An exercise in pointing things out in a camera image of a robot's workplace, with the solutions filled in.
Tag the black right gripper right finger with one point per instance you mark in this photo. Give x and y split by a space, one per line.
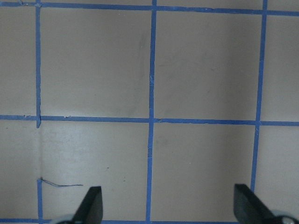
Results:
248 208

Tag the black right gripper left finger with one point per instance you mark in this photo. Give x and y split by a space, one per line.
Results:
90 210

